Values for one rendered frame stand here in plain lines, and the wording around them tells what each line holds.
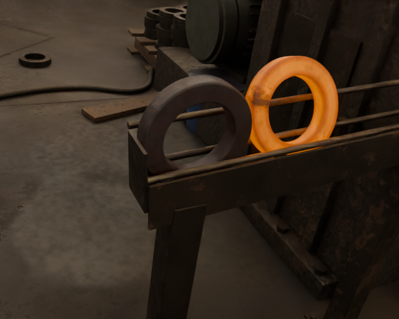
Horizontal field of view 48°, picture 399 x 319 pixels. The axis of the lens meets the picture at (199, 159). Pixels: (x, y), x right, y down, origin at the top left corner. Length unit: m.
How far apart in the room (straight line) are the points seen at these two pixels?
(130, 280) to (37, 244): 0.32
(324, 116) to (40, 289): 0.91
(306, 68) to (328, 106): 0.09
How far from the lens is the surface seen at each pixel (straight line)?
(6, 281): 1.40
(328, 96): 0.85
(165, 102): 0.63
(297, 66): 0.80
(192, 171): 0.68
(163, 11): 2.78
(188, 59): 2.38
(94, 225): 1.55
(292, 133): 0.85
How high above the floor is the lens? 1.00
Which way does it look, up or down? 31 degrees down
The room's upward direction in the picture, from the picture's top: 9 degrees clockwise
